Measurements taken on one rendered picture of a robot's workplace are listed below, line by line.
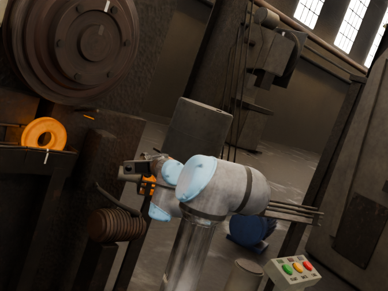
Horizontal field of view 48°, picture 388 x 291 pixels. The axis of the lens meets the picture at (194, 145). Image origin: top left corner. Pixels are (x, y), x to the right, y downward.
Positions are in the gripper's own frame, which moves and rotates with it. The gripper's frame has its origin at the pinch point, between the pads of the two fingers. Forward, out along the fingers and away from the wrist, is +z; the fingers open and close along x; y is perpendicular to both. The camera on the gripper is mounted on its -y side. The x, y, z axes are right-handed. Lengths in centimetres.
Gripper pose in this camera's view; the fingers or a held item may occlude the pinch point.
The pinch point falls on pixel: (139, 162)
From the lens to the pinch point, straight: 167.9
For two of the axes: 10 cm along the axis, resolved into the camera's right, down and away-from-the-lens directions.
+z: -3.8, -0.7, 9.2
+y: 9.2, -1.2, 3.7
